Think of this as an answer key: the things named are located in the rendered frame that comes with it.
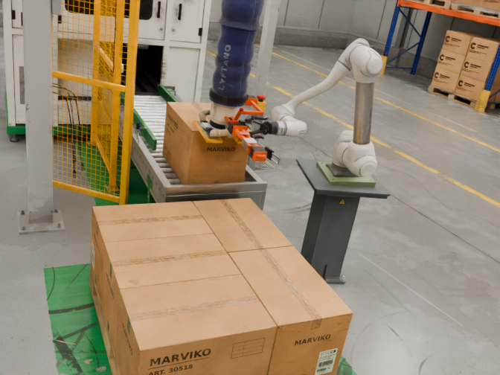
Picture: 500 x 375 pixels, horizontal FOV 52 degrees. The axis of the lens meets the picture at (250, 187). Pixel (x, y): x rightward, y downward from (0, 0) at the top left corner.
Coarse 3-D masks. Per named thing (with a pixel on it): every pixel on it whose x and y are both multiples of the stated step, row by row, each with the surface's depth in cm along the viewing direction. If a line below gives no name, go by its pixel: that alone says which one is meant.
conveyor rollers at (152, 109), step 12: (144, 96) 514; (156, 96) 519; (144, 108) 481; (156, 108) 486; (144, 120) 448; (156, 120) 452; (156, 132) 420; (156, 156) 378; (168, 168) 358; (168, 180) 341
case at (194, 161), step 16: (176, 112) 344; (192, 112) 349; (176, 128) 344; (192, 128) 319; (176, 144) 346; (192, 144) 319; (208, 144) 323; (224, 144) 328; (240, 144) 333; (176, 160) 347; (192, 160) 324; (208, 160) 328; (224, 160) 333; (240, 160) 338; (192, 176) 329; (208, 176) 334; (224, 176) 338; (240, 176) 343
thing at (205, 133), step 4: (196, 120) 327; (204, 120) 320; (196, 124) 320; (200, 124) 319; (200, 128) 315; (204, 128) 315; (200, 132) 312; (204, 132) 309; (208, 132) 309; (204, 136) 305; (208, 136) 303; (208, 140) 300; (212, 140) 301; (216, 140) 302; (220, 140) 303
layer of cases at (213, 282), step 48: (96, 240) 284; (144, 240) 269; (192, 240) 276; (240, 240) 284; (288, 240) 292; (144, 288) 233; (192, 288) 238; (240, 288) 244; (288, 288) 249; (144, 336) 204; (192, 336) 208; (240, 336) 216; (288, 336) 228; (336, 336) 242
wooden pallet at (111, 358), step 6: (90, 270) 309; (90, 276) 310; (90, 282) 311; (90, 288) 312; (96, 288) 291; (96, 294) 304; (96, 300) 301; (96, 306) 296; (102, 312) 275; (102, 318) 287; (102, 324) 283; (102, 330) 279; (108, 336) 261; (108, 342) 261; (108, 348) 262; (108, 354) 263; (114, 354) 248; (114, 360) 260; (114, 366) 257; (114, 372) 253
